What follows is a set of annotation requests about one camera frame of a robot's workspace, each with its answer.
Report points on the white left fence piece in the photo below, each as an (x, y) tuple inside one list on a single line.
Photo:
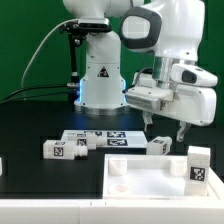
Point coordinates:
[(1, 168)]

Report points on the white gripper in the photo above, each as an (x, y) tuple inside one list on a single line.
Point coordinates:
[(186, 103)]

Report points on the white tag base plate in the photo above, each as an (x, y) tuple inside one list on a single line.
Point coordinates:
[(108, 139)]

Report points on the white square table top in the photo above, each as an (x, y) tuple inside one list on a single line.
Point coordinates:
[(152, 177)]

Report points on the white front fence bar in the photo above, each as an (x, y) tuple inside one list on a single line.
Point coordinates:
[(111, 212)]

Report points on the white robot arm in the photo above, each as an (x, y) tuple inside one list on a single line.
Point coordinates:
[(171, 30)]

